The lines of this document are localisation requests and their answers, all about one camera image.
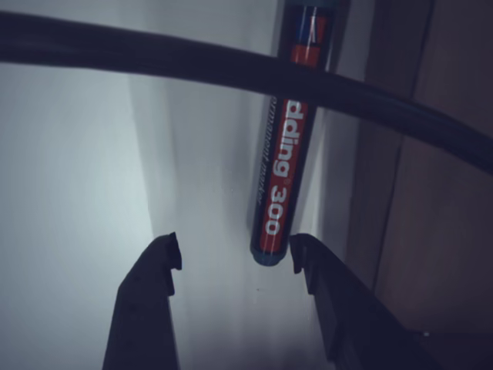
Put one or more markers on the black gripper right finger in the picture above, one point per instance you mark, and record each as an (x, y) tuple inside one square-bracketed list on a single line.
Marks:
[(354, 331)]

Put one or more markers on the black marker green cap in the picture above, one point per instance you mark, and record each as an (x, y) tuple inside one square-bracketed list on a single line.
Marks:
[(283, 173)]

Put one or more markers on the open brown cardboard box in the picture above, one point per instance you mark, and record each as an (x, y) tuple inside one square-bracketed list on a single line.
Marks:
[(443, 212)]

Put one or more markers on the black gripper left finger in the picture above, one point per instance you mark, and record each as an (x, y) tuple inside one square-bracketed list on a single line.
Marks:
[(142, 316)]

